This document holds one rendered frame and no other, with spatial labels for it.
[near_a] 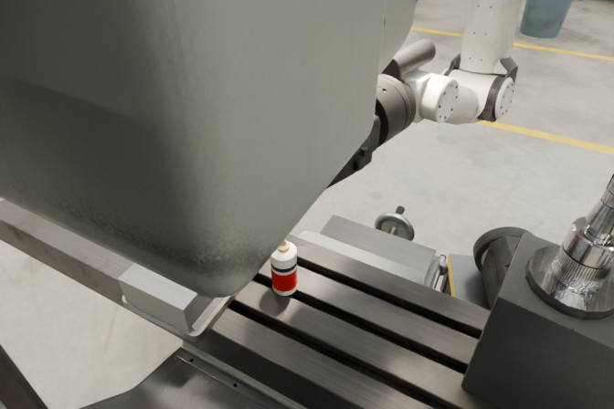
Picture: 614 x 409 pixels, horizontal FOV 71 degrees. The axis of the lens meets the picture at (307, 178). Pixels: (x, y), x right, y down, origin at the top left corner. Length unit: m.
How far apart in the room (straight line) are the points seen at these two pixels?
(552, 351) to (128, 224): 0.45
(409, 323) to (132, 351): 1.37
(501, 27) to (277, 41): 0.73
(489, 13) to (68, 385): 1.74
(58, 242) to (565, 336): 0.78
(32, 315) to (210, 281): 1.99
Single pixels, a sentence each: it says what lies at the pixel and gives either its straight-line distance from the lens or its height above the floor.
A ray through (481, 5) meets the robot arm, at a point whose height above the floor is 1.30.
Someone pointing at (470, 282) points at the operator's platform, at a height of 0.40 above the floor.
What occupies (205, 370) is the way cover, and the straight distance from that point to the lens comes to 0.73.
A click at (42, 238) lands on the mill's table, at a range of 0.92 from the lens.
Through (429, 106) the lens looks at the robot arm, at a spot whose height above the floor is 1.24.
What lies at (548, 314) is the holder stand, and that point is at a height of 1.15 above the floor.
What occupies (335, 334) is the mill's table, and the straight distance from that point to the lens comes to 0.67.
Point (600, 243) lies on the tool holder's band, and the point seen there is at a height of 1.23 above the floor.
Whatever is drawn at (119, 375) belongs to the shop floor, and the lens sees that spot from 1.86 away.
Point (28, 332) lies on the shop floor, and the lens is 2.13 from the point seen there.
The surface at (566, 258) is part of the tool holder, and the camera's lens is 0.51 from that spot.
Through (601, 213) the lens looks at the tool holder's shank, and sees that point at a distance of 0.48.
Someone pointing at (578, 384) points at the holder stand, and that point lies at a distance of 0.57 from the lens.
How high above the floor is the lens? 1.51
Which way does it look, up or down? 37 degrees down
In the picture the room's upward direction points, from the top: straight up
